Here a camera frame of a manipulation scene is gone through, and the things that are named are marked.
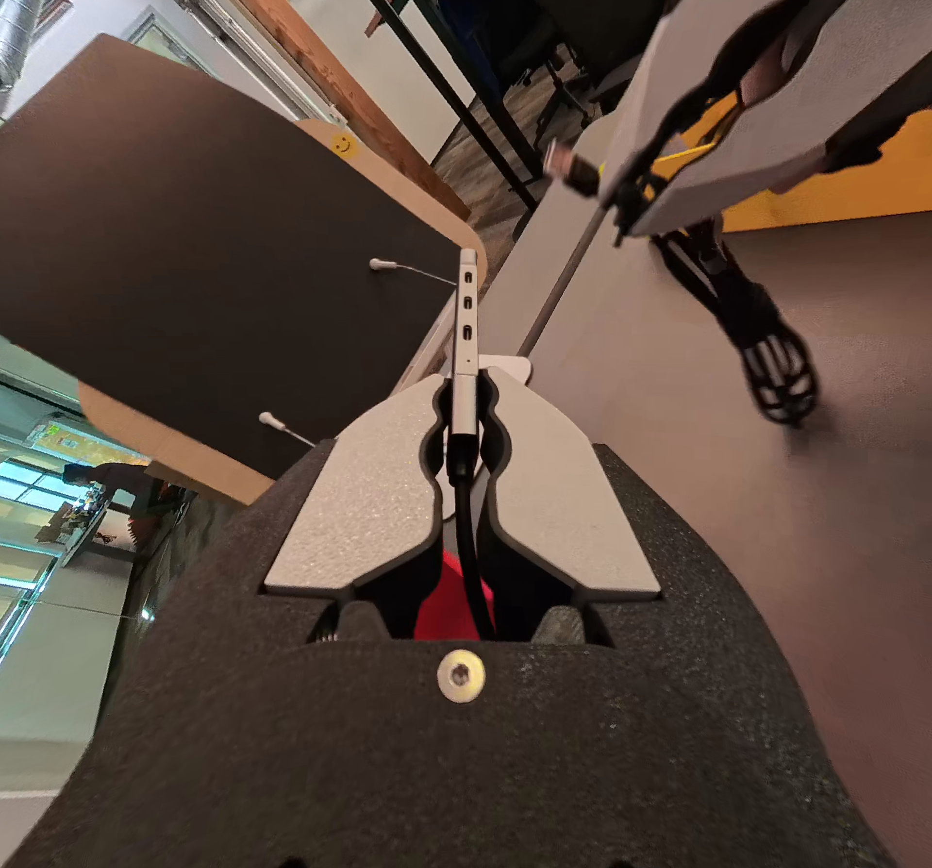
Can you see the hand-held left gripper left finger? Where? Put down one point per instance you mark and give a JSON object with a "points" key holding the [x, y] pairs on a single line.
{"points": [[349, 504]]}

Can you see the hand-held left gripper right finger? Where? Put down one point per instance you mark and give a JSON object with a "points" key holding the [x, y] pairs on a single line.
{"points": [[568, 511]]}

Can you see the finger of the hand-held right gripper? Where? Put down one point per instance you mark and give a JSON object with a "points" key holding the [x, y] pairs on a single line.
{"points": [[713, 9], [837, 81]]}

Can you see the yellow plastic bin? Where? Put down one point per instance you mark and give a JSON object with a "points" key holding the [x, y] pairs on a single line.
{"points": [[837, 202]]}

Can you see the red plastic bin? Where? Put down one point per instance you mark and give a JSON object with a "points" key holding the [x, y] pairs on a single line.
{"points": [[437, 606]]}

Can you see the silver usb hub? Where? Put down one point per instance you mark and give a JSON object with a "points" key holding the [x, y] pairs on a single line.
{"points": [[466, 314]]}

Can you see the black office chair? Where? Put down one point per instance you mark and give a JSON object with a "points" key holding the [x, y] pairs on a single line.
{"points": [[488, 16]]}

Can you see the black backdrop board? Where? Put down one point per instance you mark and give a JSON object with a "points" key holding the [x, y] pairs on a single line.
{"points": [[182, 242]]}

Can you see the yellow smiley sticker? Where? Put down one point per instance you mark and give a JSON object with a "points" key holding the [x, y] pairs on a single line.
{"points": [[344, 144]]}

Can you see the wooden ceiling beam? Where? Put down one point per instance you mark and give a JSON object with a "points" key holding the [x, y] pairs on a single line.
{"points": [[327, 78]]}

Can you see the silver round duct pipes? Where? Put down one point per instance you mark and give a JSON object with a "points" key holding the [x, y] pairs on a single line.
{"points": [[29, 1]]}

